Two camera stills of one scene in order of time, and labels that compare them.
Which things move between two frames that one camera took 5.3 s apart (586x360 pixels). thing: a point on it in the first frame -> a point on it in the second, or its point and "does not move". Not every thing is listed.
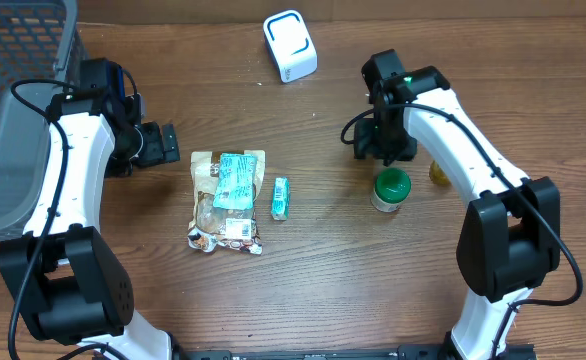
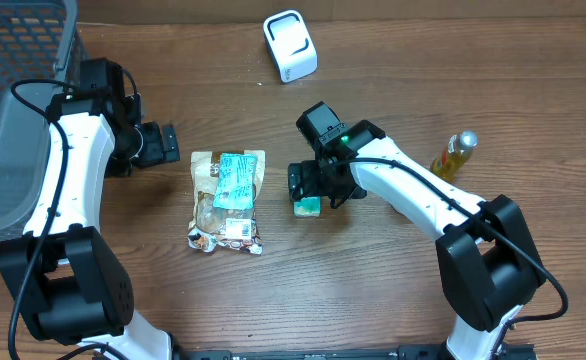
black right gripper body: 385,148 -> 295,181
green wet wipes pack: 236,181 does not move
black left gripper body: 145,147 does not move
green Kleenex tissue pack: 281,198 -> 307,207
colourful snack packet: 206,242 does not move
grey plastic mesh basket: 15,40 does not move
